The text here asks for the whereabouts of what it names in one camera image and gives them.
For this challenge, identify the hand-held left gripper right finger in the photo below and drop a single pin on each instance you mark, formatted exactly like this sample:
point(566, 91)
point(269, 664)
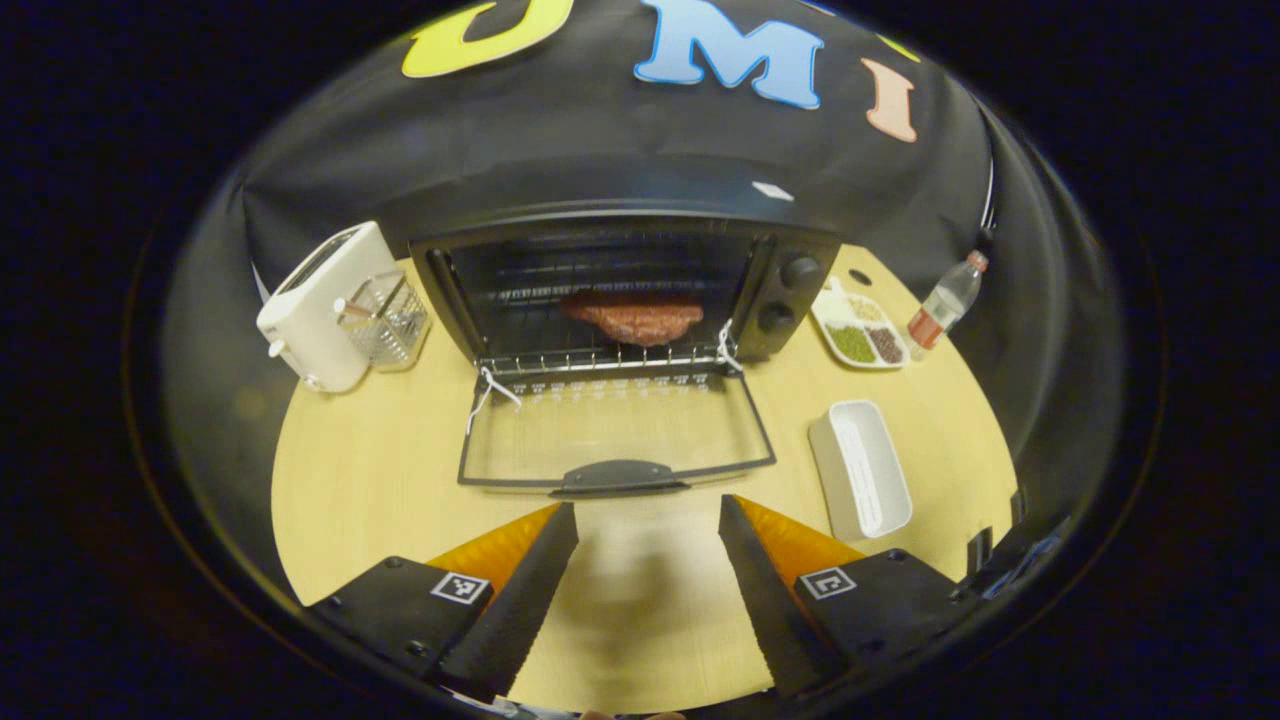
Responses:
point(775, 610)

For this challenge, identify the white rectangular dish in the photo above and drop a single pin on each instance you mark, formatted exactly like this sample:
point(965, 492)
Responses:
point(860, 470)

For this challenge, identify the black backdrop cloth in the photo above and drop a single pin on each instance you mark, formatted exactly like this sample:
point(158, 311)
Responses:
point(600, 150)

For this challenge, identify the black electric oven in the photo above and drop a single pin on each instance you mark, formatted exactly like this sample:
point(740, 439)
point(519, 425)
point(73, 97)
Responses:
point(620, 250)

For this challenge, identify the brown meat piece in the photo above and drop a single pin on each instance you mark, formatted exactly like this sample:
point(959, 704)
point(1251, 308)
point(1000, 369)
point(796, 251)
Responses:
point(635, 318)

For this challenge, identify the white divided dish with beans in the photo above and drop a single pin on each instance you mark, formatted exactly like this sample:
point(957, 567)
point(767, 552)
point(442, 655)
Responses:
point(860, 335)

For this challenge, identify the white toaster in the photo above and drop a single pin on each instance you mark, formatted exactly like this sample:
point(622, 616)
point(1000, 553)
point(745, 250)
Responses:
point(320, 310)

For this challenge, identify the clear utensil holder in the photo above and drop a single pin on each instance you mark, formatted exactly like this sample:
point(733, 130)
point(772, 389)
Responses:
point(390, 325)

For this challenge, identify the plastic bottle with red label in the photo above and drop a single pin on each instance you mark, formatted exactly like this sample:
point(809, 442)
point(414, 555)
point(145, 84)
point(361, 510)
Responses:
point(945, 300)

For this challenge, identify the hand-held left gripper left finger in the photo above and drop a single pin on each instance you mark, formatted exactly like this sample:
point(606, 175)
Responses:
point(515, 620)

